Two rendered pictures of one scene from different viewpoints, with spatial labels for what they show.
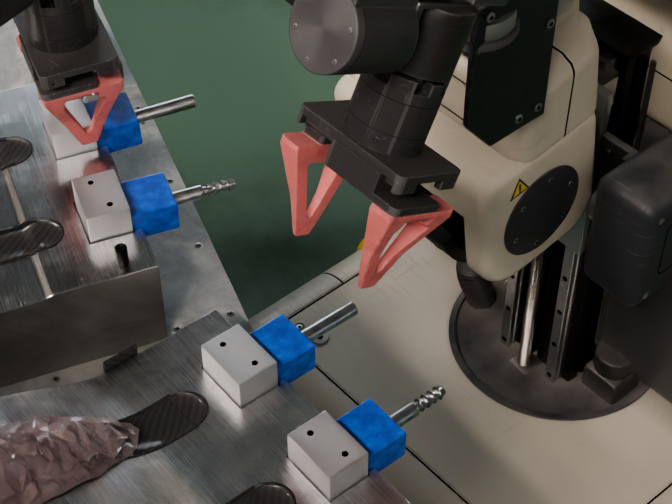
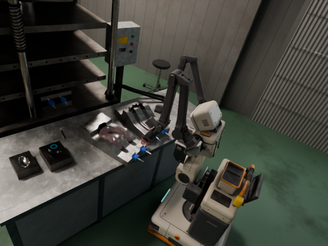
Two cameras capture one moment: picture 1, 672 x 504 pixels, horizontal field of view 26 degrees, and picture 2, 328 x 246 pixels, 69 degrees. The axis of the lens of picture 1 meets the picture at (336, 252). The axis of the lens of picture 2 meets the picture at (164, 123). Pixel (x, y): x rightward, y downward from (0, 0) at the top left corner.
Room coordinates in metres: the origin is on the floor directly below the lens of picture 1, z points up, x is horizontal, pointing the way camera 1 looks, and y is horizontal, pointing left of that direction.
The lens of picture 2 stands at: (0.16, -1.22, 2.23)
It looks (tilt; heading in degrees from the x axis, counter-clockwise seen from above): 38 degrees down; 61
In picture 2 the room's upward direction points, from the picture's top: 14 degrees clockwise
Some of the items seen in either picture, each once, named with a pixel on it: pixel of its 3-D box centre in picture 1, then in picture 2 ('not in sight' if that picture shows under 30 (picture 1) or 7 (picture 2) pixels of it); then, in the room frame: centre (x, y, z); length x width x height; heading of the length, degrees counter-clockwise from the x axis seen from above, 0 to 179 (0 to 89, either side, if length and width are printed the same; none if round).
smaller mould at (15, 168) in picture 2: not in sight; (24, 164); (-0.11, 0.06, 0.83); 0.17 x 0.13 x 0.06; 112
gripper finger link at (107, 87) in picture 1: (77, 90); not in sight; (0.94, 0.22, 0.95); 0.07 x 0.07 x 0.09; 22
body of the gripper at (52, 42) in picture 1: (59, 13); not in sight; (0.95, 0.22, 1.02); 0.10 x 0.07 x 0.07; 22
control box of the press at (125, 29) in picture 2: not in sight; (118, 88); (0.77, 1.15, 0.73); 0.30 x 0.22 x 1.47; 22
